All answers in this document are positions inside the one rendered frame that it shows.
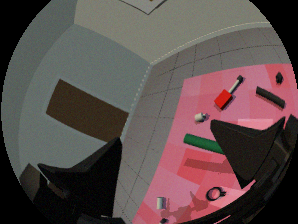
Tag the short white cylinder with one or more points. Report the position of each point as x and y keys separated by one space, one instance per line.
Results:
x=159 y=203

